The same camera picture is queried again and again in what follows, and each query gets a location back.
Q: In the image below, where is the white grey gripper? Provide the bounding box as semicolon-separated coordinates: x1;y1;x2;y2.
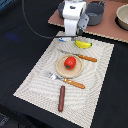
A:
62;0;89;37

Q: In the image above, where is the yellow toy banana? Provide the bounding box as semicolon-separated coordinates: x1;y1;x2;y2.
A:
75;40;92;48

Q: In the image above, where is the red toy tomato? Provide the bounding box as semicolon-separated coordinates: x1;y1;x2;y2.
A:
64;56;76;70

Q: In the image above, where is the brown toy sausage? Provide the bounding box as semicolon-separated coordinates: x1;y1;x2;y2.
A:
58;85;65;112

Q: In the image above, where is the small grey frying pan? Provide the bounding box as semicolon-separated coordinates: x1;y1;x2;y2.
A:
58;2;65;18

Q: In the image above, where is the grey cooking pot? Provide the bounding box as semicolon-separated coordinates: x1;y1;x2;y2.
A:
86;0;106;26

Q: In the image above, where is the brown toy stove board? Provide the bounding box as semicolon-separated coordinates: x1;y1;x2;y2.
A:
48;0;128;43

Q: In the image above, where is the beige bowl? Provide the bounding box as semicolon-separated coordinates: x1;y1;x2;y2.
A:
116;4;128;30

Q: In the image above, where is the round beige plate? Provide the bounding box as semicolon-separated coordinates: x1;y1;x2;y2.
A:
56;54;83;78

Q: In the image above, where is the white woven placemat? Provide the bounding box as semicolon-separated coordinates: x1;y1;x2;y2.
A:
14;37;114;128

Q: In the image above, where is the knife with orange handle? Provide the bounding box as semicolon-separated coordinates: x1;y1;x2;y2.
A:
58;49;97;62

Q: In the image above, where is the fork with orange handle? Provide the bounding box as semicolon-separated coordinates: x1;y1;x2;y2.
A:
44;71;85;89

